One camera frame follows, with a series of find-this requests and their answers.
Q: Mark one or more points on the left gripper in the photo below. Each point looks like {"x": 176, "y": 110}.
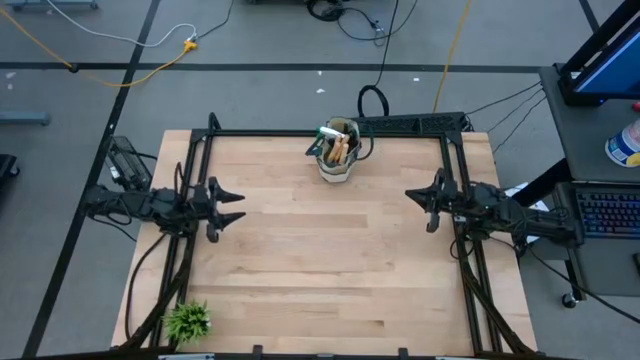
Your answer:
{"x": 205, "y": 205}

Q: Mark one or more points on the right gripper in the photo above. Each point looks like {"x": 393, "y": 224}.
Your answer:
{"x": 442, "y": 200}

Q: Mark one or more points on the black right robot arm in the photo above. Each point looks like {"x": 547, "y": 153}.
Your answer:
{"x": 540, "y": 225}

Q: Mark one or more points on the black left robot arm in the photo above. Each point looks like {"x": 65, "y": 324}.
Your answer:
{"x": 130, "y": 202}

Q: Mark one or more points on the beige green-trimmed gardening bag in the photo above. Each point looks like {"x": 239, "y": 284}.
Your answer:
{"x": 337, "y": 175}

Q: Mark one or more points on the black power strip box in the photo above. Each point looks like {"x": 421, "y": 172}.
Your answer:
{"x": 430, "y": 122}

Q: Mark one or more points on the white paper sheet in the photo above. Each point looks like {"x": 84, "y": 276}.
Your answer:
{"x": 515, "y": 191}

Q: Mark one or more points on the black mesh box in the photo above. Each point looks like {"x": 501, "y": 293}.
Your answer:
{"x": 125, "y": 160}

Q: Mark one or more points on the small green artificial plant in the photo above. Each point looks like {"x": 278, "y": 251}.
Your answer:
{"x": 186, "y": 322}

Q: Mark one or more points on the dark grey side desk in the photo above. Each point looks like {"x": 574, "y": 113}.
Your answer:
{"x": 580, "y": 130}

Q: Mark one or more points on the black caster wheel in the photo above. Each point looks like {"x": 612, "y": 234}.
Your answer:
{"x": 570, "y": 300}

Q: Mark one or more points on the backlit black keyboard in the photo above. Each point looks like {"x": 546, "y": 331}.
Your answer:
{"x": 610, "y": 212}

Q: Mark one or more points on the white wipes canister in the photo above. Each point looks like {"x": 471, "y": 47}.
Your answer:
{"x": 625, "y": 145}

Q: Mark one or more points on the grey cart foot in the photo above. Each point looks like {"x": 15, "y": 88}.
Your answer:
{"x": 50, "y": 5}
{"x": 22, "y": 118}

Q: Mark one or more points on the black cart base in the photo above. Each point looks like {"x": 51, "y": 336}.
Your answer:
{"x": 6, "y": 170}

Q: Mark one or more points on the black computer monitor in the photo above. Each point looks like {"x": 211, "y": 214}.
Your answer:
{"x": 615, "y": 70}

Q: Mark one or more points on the black aluminium table frame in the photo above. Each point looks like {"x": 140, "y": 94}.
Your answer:
{"x": 280, "y": 133}

